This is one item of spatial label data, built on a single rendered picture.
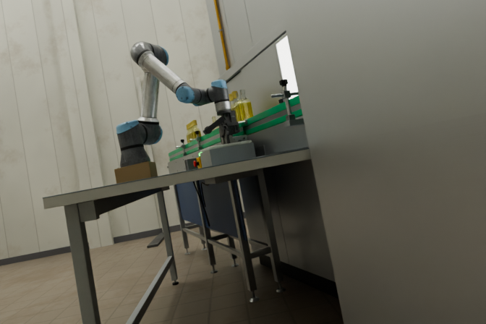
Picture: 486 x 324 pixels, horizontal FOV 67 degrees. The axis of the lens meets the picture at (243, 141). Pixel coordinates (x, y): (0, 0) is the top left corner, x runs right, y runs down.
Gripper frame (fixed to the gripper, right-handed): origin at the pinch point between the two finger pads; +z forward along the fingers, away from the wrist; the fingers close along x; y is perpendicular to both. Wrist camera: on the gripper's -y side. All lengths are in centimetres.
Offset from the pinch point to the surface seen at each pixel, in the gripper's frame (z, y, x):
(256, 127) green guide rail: -9.9, 18.0, 0.8
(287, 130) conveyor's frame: -3.6, 16.6, -32.8
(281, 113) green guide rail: -11.6, 18.6, -26.8
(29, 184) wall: -18, -145, 399
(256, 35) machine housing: -64, 37, 19
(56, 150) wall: -55, -105, 385
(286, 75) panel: -32.6, 34.6, -9.4
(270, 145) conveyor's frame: 0.4, 16.4, -14.4
